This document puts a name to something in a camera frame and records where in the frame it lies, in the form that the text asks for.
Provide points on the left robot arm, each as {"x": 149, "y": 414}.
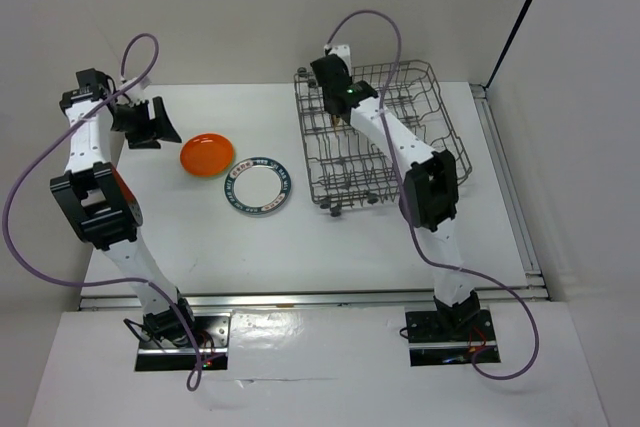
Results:
{"x": 101, "y": 208}

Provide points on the aluminium table edge rail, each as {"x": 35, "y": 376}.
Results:
{"x": 299, "y": 300}

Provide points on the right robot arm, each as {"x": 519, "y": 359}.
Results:
{"x": 427, "y": 180}

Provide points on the right side aluminium rail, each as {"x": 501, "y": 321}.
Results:
{"x": 529, "y": 260}

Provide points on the orange plate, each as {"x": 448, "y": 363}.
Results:
{"x": 206, "y": 155}

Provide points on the black corner pole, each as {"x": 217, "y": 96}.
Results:
{"x": 522, "y": 14}

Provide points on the grey wire dish rack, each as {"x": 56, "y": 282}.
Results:
{"x": 347, "y": 168}

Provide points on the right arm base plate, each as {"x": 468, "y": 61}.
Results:
{"x": 430, "y": 345}

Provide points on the white plate teal rim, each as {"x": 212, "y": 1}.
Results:
{"x": 257, "y": 186}

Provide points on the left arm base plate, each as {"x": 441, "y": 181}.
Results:
{"x": 155, "y": 354}

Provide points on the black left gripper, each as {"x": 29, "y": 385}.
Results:
{"x": 146, "y": 136}

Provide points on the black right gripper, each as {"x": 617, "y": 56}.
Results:
{"x": 348, "y": 70}

